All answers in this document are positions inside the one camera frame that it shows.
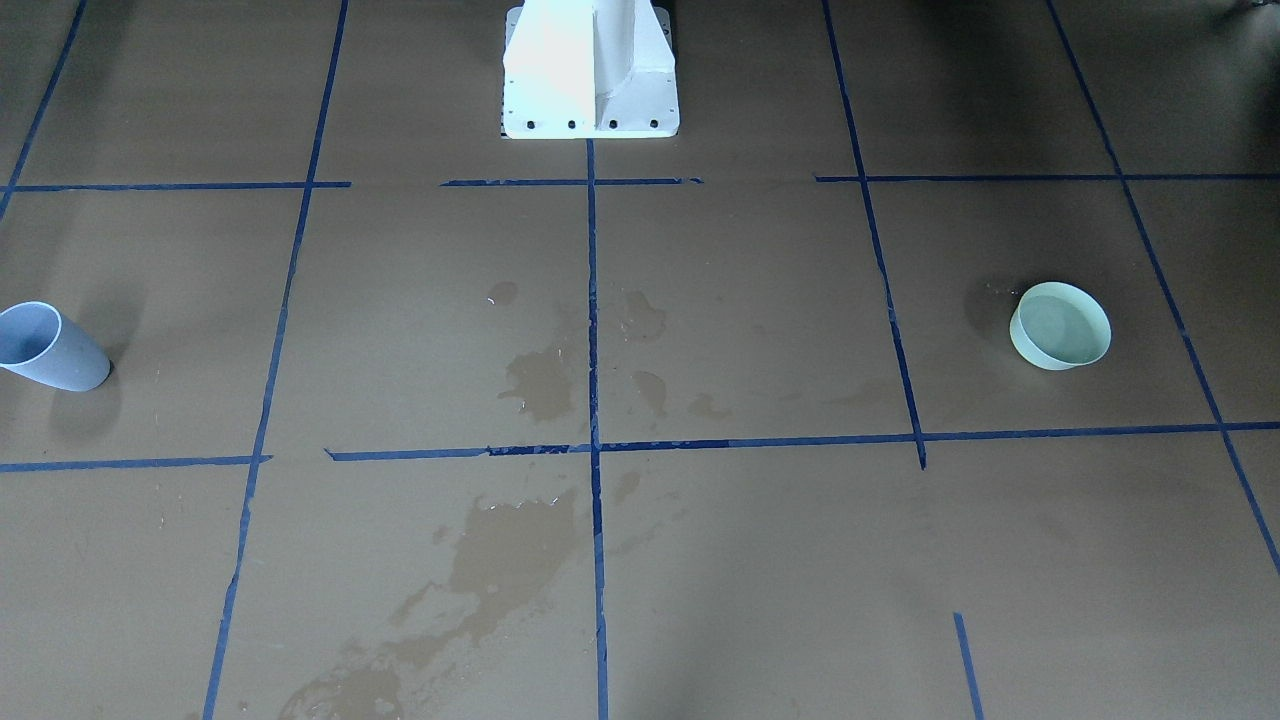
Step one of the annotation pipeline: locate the mint green bowl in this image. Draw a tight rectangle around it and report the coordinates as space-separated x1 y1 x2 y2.
1009 282 1114 372

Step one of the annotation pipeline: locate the light blue plastic cup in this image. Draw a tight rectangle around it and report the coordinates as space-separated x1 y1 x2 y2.
1 301 111 392

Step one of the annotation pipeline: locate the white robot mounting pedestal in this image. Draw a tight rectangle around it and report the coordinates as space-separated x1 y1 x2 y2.
500 1 681 140

